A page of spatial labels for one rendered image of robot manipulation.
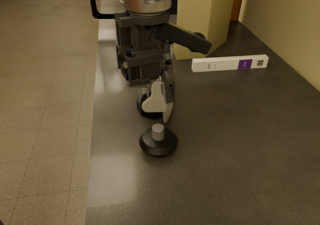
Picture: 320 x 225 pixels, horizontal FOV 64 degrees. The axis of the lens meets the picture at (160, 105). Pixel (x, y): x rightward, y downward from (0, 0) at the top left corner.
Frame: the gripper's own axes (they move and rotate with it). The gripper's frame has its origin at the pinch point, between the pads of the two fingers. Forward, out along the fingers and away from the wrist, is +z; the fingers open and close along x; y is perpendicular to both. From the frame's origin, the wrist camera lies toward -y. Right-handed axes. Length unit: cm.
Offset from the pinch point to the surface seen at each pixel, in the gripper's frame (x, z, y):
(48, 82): -206, 107, 31
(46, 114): -153, 107, 38
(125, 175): 4.2, 13.0, 10.2
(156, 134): 0.8, 7.5, 1.1
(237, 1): -64, 4, -70
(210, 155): 7.1, 13.0, -9.7
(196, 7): -36.4, -6.1, -29.6
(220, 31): -41, 6, -45
